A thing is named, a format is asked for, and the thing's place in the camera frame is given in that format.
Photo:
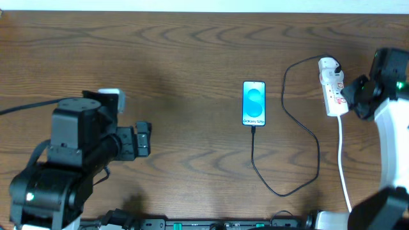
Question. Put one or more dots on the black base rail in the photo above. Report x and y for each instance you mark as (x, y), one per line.
(121, 220)

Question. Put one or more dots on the white power strip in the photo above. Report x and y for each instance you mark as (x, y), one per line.
(335, 103)

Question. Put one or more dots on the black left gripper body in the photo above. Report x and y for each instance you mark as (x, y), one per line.
(128, 142)

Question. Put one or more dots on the white USB charger adapter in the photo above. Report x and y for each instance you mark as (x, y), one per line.
(329, 77)

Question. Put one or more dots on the blue Galaxy smartphone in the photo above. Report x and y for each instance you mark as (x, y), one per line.
(254, 103)

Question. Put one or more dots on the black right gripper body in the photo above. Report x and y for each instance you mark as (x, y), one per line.
(353, 96)

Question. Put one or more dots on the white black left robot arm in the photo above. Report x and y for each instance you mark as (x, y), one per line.
(51, 191)

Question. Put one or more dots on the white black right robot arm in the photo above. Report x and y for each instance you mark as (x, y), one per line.
(382, 97)

